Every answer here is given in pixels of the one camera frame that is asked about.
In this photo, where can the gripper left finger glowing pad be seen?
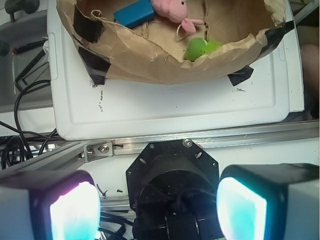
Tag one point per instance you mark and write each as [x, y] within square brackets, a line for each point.
[48, 205]

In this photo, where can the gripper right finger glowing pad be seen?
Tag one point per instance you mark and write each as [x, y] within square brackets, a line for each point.
[269, 201]

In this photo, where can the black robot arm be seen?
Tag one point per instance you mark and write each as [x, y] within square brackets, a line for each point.
[177, 193]

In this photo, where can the pink plush bunny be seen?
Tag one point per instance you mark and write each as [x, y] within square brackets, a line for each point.
[177, 12]

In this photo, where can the green plush toy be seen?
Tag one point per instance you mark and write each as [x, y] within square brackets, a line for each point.
[198, 47]

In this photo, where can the brown paper bag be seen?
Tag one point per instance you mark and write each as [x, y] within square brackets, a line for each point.
[153, 52]

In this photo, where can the blue rectangular block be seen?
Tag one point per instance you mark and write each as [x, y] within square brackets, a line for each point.
[135, 14]

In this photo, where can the aluminium extrusion rail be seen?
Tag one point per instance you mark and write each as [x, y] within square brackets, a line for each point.
[72, 155]

